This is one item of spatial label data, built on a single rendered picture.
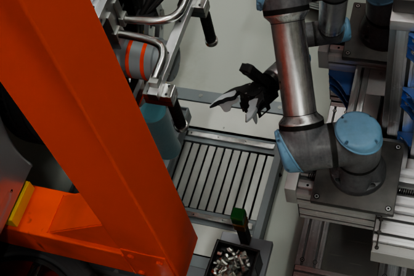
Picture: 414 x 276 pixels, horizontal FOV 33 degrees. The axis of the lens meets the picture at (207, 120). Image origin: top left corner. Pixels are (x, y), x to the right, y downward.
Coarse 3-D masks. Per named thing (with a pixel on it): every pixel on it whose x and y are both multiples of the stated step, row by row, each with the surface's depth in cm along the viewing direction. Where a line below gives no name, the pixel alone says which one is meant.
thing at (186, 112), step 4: (184, 108) 294; (188, 108) 293; (184, 112) 295; (188, 112) 294; (184, 116) 291; (188, 116) 295; (188, 120) 296; (176, 132) 290; (184, 132) 293; (180, 136) 289; (184, 136) 294; (180, 140) 290; (176, 156) 288; (164, 160) 284; (168, 160) 281; (172, 160) 285; (176, 160) 289; (168, 164) 280; (172, 164) 285; (168, 168) 281; (172, 168) 286; (72, 188) 282; (72, 192) 282; (76, 192) 283
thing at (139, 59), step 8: (128, 40) 219; (128, 48) 217; (136, 48) 217; (144, 48) 216; (152, 48) 215; (120, 56) 218; (128, 56) 217; (136, 56) 216; (144, 56) 215; (152, 56) 215; (176, 56) 222; (120, 64) 218; (128, 64) 218; (136, 64) 217; (144, 64) 216; (152, 64) 216; (176, 64) 223; (128, 72) 219; (136, 72) 218; (144, 72) 217; (152, 72) 217; (176, 72) 224; (168, 80) 219
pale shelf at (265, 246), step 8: (224, 232) 230; (224, 240) 228; (232, 240) 228; (256, 240) 226; (264, 240) 226; (256, 248) 225; (264, 248) 224; (264, 256) 223; (264, 264) 221; (264, 272) 220
